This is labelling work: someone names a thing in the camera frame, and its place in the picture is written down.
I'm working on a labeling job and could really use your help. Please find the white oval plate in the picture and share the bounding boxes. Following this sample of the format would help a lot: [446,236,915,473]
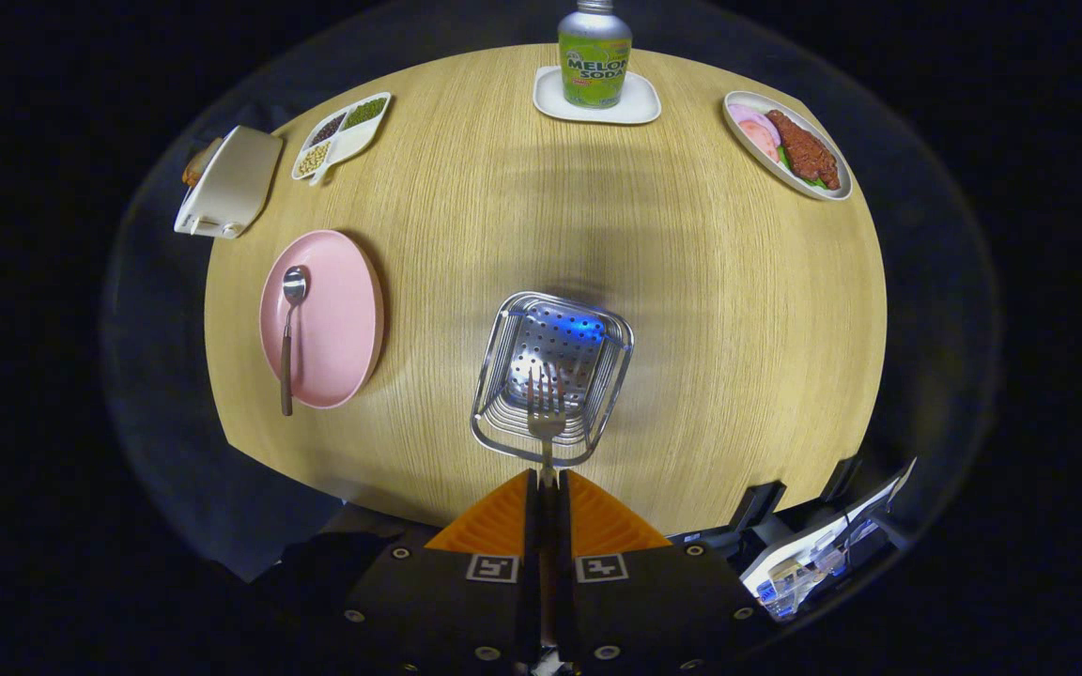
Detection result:
[723,90,854,202]

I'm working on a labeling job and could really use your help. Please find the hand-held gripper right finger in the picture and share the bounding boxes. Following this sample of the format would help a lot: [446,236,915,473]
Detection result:
[556,469,767,676]

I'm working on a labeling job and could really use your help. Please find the metal fork with brown handle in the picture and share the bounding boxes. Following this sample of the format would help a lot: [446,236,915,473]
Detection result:
[527,364,568,649]

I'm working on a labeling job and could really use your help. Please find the white square coaster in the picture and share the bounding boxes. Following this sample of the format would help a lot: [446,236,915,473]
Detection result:
[533,66,662,125]

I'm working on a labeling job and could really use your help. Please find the white divided dish with beans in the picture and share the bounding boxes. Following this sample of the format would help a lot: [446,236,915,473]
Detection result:
[291,92,393,187]

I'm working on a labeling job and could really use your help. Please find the metal wire basket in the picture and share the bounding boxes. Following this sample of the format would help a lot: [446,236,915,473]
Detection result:
[471,291,636,468]

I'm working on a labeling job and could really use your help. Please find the cream toaster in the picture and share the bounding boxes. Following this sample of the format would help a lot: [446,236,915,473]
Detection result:
[174,126,285,239]

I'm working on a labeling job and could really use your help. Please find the pink ham slices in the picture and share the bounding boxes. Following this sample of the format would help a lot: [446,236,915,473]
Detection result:
[729,103,781,162]

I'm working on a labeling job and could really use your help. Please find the pink round plate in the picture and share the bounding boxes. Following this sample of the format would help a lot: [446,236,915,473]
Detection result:
[259,230,385,410]

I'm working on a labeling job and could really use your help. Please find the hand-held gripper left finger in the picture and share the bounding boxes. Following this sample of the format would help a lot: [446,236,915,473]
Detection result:
[344,469,542,676]

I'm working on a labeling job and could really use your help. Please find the brown meat patty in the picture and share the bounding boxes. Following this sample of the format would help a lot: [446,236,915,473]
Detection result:
[766,110,841,191]

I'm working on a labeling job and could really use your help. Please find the toasted bread slice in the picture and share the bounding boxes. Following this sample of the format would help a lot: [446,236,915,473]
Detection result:
[182,137,223,187]

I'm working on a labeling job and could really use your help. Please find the metal spoon with brown handle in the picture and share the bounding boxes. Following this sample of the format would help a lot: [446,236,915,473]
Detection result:
[280,266,309,417]

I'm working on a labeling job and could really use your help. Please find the green soda bottle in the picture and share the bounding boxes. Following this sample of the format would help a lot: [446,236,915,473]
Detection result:
[558,0,633,110]

